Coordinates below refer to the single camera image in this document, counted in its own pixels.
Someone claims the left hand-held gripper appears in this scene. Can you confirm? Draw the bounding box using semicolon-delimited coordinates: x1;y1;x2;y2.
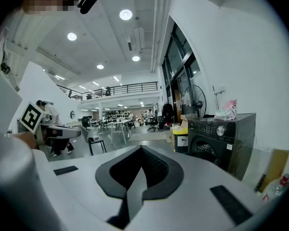
17;101;82;146

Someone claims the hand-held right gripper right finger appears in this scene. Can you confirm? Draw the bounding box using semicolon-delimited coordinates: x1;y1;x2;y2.
129;145;264;227

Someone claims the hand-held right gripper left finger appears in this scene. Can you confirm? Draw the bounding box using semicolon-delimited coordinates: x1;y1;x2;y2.
48;145;143;226

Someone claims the person's left forearm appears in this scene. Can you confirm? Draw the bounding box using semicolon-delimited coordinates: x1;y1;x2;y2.
13;131;39;150

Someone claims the black washing machine body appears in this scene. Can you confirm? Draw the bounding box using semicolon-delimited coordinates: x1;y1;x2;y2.
187;113;257;180

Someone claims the dark metal chair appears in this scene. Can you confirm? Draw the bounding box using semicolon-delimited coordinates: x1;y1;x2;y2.
78;125;107;156

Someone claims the yellow-lidded black bin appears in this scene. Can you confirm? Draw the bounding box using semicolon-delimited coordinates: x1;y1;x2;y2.
171;126;189;154

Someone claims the white table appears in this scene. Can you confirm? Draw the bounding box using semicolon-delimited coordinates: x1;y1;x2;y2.
107;119;131;144

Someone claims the small cardboard box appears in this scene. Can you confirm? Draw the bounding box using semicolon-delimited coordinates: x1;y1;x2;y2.
180;114;196;123

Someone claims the black office chair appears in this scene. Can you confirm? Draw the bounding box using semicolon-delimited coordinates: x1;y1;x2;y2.
147;116;160;132

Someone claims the hanging black coat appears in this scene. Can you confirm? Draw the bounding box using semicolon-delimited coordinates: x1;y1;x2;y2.
161;102;174;124

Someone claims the pink detergent refill bag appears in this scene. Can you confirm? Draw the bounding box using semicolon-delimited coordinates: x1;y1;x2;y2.
213;99;238;120

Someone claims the person's light knit top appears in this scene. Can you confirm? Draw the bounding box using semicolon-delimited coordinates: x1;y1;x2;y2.
0;56;53;231

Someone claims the black standing fan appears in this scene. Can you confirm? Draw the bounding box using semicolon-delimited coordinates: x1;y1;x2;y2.
184;84;207;121

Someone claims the black balcony railing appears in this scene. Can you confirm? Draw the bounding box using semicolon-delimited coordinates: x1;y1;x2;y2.
56;81;159;102

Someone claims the large cardboard box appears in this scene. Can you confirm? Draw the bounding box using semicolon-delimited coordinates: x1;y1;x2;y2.
257;149;289;193

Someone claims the mop handle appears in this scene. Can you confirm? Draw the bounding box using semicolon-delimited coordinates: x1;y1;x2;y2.
211;85;225;111

